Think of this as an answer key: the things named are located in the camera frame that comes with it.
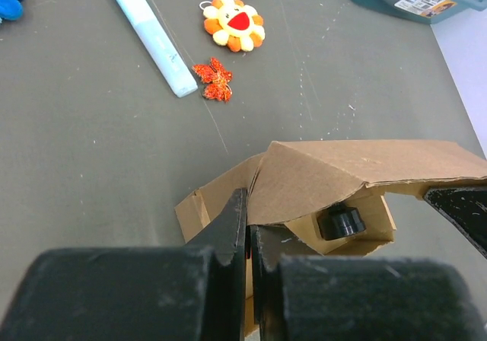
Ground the orange plush flower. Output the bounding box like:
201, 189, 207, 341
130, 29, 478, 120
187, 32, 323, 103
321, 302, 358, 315
199, 0, 266, 53

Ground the orange red small toy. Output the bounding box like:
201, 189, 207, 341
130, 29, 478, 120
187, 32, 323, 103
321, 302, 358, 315
192, 57, 233, 103

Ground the brown cardboard box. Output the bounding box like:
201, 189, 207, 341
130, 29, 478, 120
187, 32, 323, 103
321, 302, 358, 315
175, 139, 486, 339

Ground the red black stamp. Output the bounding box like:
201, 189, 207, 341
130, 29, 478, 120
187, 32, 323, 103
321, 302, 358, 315
317, 203, 366, 241

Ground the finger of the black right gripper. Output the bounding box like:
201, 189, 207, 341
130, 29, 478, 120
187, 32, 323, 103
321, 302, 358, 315
423, 186, 487, 258

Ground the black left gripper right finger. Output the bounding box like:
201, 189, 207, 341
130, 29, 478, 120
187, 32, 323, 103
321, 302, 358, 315
250, 225, 486, 340

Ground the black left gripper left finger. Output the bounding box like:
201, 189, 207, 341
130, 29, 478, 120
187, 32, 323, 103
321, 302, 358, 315
1, 188, 247, 340

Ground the light blue stick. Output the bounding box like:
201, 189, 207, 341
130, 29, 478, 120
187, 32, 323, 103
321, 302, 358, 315
116, 0, 198, 98

